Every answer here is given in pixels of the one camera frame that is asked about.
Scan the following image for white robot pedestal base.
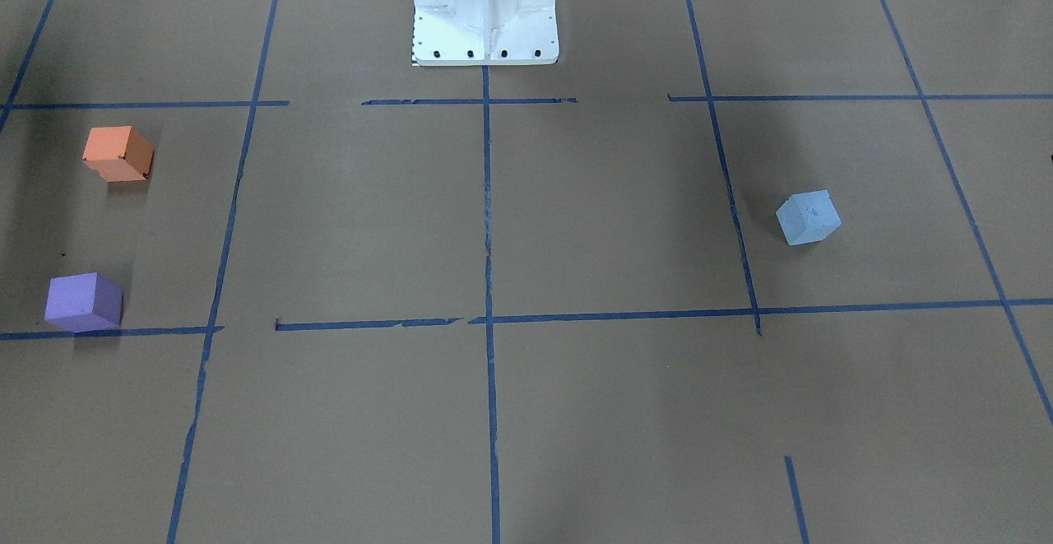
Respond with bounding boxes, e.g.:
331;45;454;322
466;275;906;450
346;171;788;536
411;0;560;67

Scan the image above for purple foam block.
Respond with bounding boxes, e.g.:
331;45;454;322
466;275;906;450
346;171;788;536
43;271;123;333

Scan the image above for light blue foam block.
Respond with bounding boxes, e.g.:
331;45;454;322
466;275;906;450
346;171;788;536
776;190;842;245

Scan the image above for orange foam block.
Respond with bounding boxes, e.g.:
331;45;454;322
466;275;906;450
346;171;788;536
81;125;155;183

